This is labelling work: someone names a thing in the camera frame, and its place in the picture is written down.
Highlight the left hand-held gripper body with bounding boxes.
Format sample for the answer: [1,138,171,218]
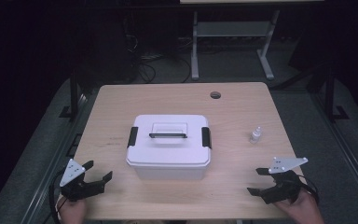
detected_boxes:
[59,158,106,203]

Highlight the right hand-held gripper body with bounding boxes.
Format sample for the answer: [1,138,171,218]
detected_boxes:
[259,156,310,205]

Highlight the small white dropper bottle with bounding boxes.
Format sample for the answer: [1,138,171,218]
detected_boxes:
[249,125,264,145]

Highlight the white plastic storage box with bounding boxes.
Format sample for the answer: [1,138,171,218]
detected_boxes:
[127,159,212,181]

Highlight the person's left hand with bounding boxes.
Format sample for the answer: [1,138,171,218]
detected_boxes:
[57,195,89,224]

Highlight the person's right hand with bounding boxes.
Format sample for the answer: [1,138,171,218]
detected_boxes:
[274,189,326,224]

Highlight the black metal stand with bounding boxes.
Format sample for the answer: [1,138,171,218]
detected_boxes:
[59,70,86,121]
[322,67,351,123]

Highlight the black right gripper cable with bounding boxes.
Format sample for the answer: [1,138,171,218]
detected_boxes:
[297,181,321,205]

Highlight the black floor cables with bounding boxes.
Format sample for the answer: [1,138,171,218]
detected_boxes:
[130,33,194,84]

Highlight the grey metal desk frame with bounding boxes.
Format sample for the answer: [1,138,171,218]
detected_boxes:
[190,9,282,81]

